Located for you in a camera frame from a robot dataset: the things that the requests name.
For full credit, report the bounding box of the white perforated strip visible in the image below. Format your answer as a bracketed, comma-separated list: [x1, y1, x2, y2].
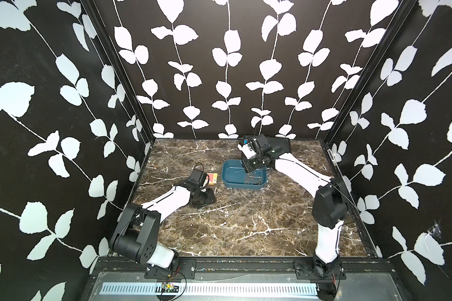
[99, 282, 318, 298]

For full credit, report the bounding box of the teal plastic storage box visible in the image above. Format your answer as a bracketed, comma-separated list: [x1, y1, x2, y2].
[221, 159, 267, 190]

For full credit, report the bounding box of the small card box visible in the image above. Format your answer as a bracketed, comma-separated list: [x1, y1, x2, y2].
[207, 173, 218, 186]

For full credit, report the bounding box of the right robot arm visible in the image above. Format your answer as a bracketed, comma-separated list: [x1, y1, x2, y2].
[238, 140, 348, 279]

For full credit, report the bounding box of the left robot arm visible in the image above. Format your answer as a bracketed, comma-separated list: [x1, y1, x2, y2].
[110, 186, 216, 270]

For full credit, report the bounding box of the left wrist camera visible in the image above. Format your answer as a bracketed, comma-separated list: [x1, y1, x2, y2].
[187, 169, 209, 189]

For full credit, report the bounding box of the black front mounting rail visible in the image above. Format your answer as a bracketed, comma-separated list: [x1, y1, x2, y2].
[92, 257, 396, 283]

